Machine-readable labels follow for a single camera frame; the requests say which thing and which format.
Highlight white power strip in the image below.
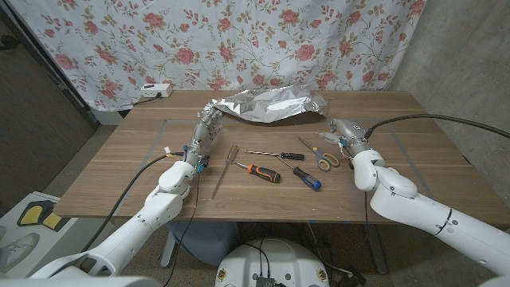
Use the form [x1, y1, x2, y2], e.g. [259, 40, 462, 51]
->
[139, 82, 174, 99]

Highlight blue black screwdriver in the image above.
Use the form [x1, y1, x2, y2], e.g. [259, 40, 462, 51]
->
[275, 155, 322, 192]

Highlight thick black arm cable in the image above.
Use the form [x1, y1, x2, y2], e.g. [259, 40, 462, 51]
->
[81, 150, 186, 253]
[363, 113, 510, 140]

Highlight black power strip cord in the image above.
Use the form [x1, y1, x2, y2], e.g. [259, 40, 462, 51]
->
[133, 93, 163, 107]

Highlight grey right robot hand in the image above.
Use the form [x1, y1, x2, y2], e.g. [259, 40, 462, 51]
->
[316, 118, 374, 155]

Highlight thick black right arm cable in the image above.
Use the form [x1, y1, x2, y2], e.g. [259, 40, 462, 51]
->
[363, 113, 510, 140]

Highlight aluminum foil sheet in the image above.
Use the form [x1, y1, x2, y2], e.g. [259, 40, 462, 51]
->
[198, 84, 330, 124]

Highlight black power adapter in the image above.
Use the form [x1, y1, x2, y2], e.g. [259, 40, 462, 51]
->
[336, 265, 367, 287]

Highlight grey orange handled scissors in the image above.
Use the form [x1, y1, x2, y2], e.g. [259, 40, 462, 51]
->
[297, 136, 340, 173]

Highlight grey table leg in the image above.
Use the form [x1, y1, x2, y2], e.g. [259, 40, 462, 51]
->
[364, 223, 388, 275]
[159, 229, 179, 268]

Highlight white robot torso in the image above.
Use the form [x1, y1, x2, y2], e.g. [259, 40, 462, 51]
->
[214, 238, 331, 287]

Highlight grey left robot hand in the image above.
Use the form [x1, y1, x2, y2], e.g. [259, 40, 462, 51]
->
[182, 107, 225, 168]

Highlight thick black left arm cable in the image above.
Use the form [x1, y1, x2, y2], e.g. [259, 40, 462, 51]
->
[81, 150, 186, 253]

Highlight floral backdrop cloth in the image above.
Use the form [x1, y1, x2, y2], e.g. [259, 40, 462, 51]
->
[7, 0, 427, 112]

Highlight black backdrop stand pole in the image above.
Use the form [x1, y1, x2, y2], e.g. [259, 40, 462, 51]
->
[0, 6, 100, 128]

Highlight grey-blue round stool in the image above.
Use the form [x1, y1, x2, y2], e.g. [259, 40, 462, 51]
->
[165, 220, 240, 267]

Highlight orange black screwdriver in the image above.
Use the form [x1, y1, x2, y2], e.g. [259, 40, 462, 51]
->
[233, 161, 282, 184]

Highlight white floor mat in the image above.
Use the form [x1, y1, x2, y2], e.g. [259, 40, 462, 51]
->
[0, 191, 115, 280]

